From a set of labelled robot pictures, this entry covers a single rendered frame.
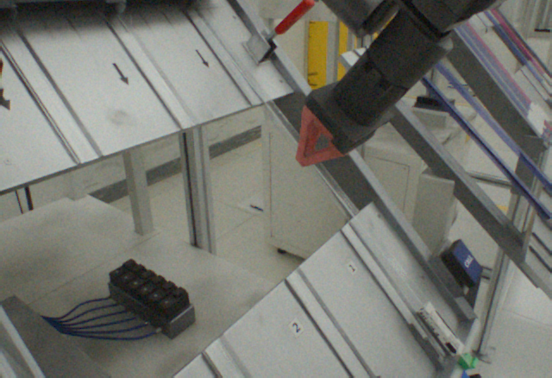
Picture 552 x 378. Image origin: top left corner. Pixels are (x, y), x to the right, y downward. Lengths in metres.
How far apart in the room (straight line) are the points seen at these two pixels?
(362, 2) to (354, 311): 0.30
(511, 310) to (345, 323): 1.44
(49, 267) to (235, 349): 0.61
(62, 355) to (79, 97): 0.38
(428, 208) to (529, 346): 1.02
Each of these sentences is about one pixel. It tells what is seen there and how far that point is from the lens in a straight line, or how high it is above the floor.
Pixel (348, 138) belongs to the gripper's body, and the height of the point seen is 0.98.
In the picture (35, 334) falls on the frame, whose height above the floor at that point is 0.66.
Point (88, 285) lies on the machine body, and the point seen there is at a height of 0.62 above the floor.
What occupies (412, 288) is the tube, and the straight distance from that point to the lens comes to 0.51.
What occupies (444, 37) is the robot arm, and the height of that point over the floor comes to 1.07.
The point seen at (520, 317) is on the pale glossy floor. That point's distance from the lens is 1.85.
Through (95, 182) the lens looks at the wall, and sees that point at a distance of 2.47.
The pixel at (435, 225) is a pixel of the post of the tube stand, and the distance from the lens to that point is 0.81.
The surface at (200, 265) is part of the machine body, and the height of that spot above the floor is 0.62.
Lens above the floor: 1.11
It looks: 24 degrees down
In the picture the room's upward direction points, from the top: straight up
